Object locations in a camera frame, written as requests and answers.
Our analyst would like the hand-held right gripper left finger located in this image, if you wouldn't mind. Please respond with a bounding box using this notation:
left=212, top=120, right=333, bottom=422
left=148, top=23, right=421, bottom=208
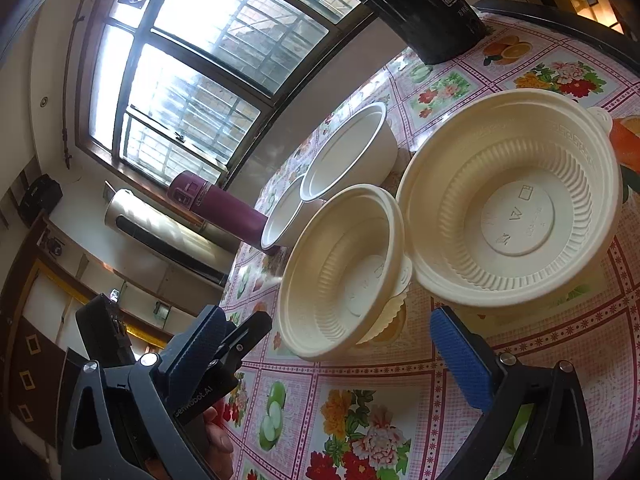
left=59, top=305, right=228, bottom=480

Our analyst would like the large cream ribbed plastic bowl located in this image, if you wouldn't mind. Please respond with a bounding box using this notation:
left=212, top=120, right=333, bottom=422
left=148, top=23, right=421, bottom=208
left=396, top=89, right=624, bottom=309

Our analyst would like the large white paper bowl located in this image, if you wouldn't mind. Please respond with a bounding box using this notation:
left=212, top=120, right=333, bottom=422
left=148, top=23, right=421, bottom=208
left=299, top=102, right=399, bottom=202

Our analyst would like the brown wooden cabinet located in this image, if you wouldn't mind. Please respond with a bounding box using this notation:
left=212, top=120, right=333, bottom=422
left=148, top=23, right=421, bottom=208
left=0, top=212, right=168, bottom=463

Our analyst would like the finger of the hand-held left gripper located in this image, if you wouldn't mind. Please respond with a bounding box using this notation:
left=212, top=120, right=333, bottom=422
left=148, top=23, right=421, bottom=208
left=216, top=311, right=274, bottom=368

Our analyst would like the purple thermos bottle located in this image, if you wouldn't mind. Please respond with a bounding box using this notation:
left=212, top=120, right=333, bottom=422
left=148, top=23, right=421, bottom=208
left=166, top=170, right=272, bottom=252

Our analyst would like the gold standing air conditioner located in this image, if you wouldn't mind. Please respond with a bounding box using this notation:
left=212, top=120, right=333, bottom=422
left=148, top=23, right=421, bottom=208
left=104, top=189, right=237, bottom=288

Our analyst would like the black wall box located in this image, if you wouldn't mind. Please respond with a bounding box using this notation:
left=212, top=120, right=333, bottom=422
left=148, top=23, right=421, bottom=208
left=17, top=174, right=64, bottom=222

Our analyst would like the person's left hand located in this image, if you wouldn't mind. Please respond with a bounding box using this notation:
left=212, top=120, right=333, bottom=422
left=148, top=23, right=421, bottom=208
left=202, top=406, right=235, bottom=468

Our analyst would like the medium cream ribbed plastic bowl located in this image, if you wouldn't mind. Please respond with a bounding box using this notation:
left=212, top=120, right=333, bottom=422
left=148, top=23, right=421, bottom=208
left=276, top=184, right=415, bottom=362

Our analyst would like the black cylindrical container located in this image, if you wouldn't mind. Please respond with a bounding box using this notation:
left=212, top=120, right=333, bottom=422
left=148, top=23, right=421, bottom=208
left=329, top=0, right=492, bottom=66

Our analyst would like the dark framed barred window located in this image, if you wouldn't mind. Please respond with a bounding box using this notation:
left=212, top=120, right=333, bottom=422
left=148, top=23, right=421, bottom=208
left=87, top=0, right=377, bottom=183

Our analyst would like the floral fruit print tablecloth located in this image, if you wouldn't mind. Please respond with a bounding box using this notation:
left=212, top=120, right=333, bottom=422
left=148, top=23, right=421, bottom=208
left=219, top=7, right=640, bottom=480

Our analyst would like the wall conduit pipe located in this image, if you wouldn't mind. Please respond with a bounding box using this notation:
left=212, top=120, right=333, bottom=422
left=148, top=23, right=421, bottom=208
left=61, top=15, right=83, bottom=171

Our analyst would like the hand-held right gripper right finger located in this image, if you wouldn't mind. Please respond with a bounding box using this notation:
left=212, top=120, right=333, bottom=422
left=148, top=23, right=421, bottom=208
left=429, top=306, right=599, bottom=480

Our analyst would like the small white paper bowl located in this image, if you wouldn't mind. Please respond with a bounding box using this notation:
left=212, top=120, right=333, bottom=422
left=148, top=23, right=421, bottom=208
left=260, top=174, right=323, bottom=249

